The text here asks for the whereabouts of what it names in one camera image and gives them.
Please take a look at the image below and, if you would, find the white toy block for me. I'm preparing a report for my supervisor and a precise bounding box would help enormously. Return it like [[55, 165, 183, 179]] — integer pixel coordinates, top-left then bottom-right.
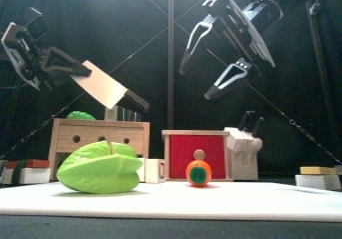
[[135, 157, 147, 183], [144, 158, 167, 185]]

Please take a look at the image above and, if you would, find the grey vertical frame pole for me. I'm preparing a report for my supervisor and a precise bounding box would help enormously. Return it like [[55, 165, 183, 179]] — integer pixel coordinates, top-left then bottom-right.
[[167, 0, 175, 130]]

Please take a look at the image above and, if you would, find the slotted knife rack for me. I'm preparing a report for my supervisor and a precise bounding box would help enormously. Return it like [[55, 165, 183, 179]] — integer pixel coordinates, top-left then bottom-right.
[[103, 105, 144, 123]]

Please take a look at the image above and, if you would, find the orange toy carrot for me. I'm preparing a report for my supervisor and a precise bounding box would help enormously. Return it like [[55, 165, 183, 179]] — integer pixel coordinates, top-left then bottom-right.
[[185, 159, 214, 188]]

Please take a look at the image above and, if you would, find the thin diagonal brace wire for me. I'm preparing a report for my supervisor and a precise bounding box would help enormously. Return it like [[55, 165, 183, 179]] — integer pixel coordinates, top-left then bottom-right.
[[130, 0, 342, 166], [0, 26, 171, 160]]

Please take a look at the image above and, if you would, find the wooden box with red drawer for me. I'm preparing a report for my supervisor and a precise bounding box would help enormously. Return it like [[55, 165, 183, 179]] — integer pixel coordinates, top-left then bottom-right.
[[161, 129, 234, 183]]

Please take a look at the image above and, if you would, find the green toy vegetable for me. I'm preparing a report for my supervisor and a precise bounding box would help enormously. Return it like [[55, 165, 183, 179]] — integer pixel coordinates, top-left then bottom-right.
[[66, 110, 98, 122]]

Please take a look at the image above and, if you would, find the dark vertical frame post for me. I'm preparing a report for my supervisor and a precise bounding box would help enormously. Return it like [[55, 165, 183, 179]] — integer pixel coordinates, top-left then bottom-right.
[[306, 0, 338, 151]]

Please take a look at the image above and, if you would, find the black knife handle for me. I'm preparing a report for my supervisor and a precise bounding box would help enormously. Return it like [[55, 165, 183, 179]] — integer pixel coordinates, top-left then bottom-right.
[[237, 111, 251, 133], [250, 116, 266, 139], [245, 110, 258, 135]]

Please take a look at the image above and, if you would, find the white cutting board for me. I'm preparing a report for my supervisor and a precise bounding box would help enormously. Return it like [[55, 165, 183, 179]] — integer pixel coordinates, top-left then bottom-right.
[[0, 180, 342, 223]]

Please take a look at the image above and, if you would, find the white knife block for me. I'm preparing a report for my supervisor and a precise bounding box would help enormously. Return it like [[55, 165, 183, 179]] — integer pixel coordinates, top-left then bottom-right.
[[223, 126, 265, 182]]

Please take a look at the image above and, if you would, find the wooden box with round holes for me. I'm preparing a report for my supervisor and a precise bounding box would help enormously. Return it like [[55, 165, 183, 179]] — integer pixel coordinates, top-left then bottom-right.
[[47, 117, 151, 183]]

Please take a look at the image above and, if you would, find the yellow and white toy sushi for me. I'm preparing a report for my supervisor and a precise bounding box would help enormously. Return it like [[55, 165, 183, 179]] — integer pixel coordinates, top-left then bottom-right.
[[294, 165, 342, 191]]

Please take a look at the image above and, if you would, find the green toy starfruit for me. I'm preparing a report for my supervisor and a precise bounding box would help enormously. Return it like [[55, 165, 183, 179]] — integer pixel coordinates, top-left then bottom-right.
[[55, 140, 146, 195]]

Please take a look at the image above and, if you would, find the toy cleaver with black handle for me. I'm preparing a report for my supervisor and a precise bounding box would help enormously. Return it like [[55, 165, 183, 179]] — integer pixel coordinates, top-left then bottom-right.
[[70, 59, 151, 114]]

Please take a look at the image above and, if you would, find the red and white toy sushi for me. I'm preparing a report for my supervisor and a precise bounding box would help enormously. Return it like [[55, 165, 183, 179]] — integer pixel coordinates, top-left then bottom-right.
[[2, 159, 52, 186]]

